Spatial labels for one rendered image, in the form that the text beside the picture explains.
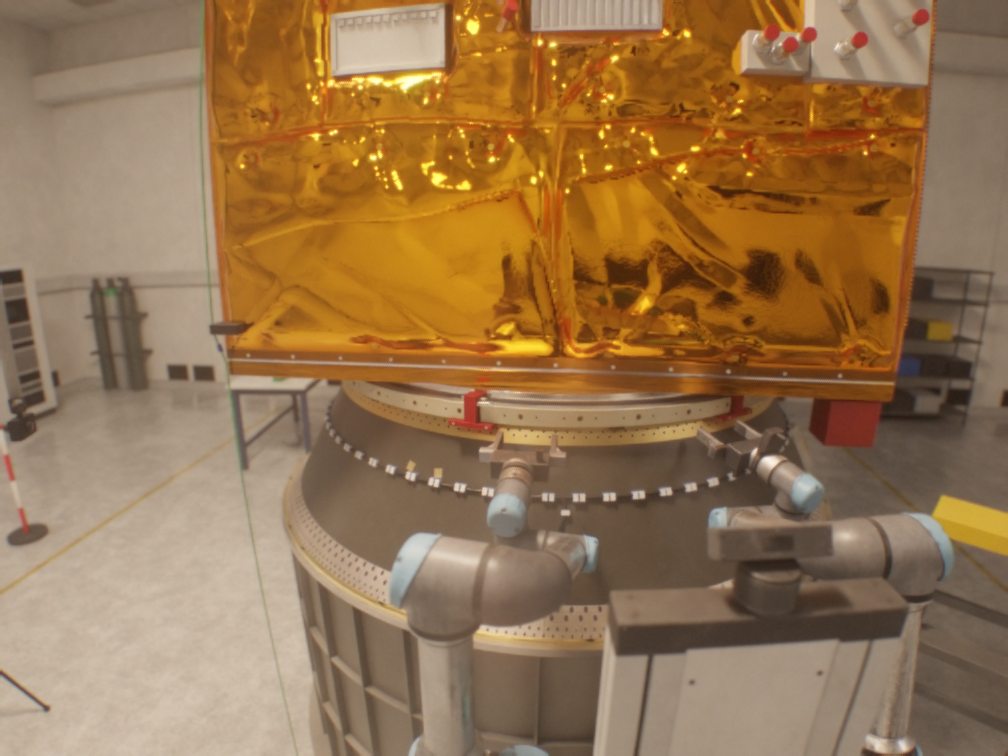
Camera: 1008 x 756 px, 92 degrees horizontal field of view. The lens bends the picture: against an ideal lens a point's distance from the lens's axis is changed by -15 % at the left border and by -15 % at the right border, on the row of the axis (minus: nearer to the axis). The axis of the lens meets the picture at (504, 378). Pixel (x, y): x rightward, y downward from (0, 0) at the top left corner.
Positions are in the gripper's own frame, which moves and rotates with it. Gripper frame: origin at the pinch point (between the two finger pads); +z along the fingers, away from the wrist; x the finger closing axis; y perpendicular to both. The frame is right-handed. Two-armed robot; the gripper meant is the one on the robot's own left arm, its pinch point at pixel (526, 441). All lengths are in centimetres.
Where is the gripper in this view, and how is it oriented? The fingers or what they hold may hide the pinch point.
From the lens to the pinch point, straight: 138.0
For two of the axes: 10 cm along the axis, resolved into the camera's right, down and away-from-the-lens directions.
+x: -9.8, -0.5, 1.7
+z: 1.7, -4.2, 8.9
